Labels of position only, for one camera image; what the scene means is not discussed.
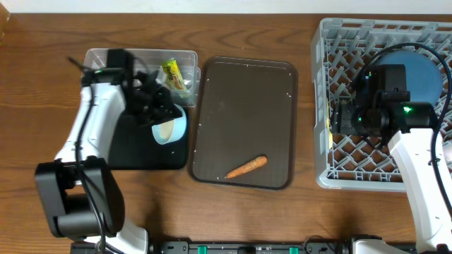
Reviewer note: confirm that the yellow green snack wrapper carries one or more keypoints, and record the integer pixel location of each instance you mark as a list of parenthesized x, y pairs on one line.
[(174, 75)]

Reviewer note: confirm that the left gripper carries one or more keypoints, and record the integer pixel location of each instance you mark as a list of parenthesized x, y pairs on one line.
[(164, 112)]

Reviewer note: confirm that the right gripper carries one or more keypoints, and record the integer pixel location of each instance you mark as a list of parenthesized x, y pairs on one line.
[(342, 119)]

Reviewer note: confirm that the white rice pile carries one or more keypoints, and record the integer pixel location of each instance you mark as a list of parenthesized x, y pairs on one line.
[(165, 129)]

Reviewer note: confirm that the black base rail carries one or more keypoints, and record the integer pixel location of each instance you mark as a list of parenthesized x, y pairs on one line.
[(313, 245)]

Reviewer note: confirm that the grey dishwasher rack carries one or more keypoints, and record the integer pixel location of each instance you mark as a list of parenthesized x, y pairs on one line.
[(339, 48)]

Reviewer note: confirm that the cream plastic spoon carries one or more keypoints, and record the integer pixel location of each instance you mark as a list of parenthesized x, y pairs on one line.
[(328, 122)]

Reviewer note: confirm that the black plastic bin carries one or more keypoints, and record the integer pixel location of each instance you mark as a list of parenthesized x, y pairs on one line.
[(134, 147)]

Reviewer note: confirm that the clear plastic bin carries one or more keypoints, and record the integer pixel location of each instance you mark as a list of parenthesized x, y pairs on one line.
[(187, 61)]

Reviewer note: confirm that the dark blue plate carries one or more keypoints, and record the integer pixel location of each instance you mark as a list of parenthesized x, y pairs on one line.
[(423, 78)]

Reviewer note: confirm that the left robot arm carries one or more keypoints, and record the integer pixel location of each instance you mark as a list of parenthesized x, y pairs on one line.
[(80, 197)]

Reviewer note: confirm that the orange carrot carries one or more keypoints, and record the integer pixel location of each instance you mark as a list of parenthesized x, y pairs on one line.
[(249, 166)]

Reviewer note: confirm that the light blue rice bowl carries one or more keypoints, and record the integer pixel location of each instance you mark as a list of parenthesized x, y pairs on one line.
[(180, 126)]

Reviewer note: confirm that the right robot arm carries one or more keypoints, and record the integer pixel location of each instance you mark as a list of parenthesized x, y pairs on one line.
[(383, 109)]

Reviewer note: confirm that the dark brown serving tray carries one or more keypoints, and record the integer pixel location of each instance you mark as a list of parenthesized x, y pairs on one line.
[(246, 108)]

